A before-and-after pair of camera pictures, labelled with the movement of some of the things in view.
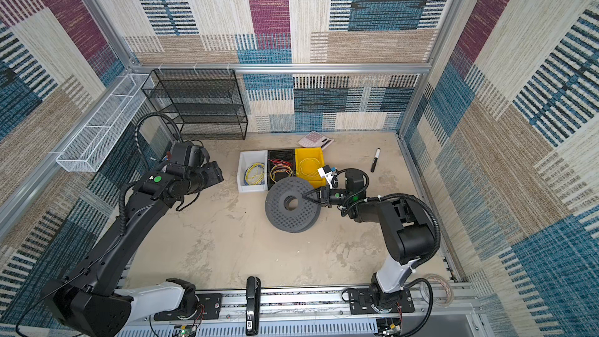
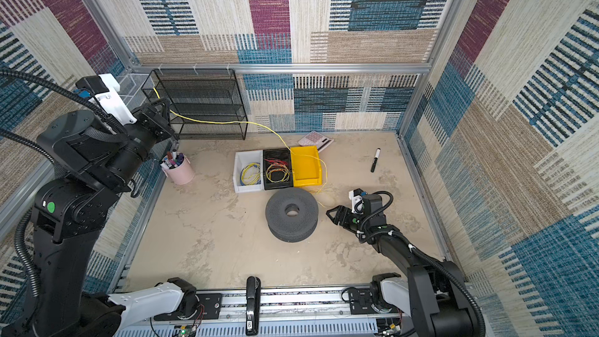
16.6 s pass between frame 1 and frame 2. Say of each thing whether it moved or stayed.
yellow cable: moved
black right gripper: moved
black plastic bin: stayed
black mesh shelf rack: stayed
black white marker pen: stayed
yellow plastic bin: stayed
